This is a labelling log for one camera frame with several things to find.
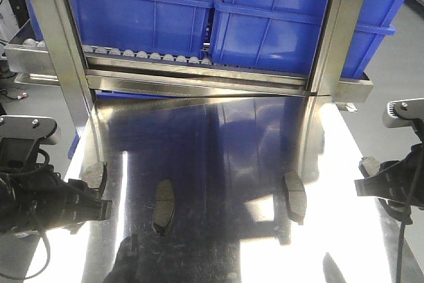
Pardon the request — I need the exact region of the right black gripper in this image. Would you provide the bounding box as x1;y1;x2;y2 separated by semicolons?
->
354;144;423;225

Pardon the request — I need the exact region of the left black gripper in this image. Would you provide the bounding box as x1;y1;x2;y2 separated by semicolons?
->
1;164;113;235

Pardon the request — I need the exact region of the grey brake pad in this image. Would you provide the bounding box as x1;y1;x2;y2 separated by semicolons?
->
152;178;175;236
283;171;307;225
82;162;107;192
358;156;381;178

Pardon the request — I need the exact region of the left blue plastic bin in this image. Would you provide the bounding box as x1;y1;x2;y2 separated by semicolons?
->
26;0;213;58

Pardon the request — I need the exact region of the blue plastic bin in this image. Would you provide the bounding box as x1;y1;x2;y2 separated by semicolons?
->
210;0;405;79
26;0;213;58

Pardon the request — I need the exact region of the right blue plastic bin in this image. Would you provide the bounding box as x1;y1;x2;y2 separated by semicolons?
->
210;0;405;79

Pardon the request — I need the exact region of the right black cable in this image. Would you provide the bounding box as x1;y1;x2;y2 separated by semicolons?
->
396;150;424;283

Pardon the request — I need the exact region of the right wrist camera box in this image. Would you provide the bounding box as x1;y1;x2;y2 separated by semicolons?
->
382;98;423;128

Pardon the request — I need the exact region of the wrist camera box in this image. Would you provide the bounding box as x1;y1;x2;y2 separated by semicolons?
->
1;115;60;145
382;98;423;128

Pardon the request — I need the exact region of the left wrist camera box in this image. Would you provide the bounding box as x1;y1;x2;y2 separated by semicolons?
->
1;115;60;145

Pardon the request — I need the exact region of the stainless steel roller rack frame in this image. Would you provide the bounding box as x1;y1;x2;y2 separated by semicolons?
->
21;0;372;132

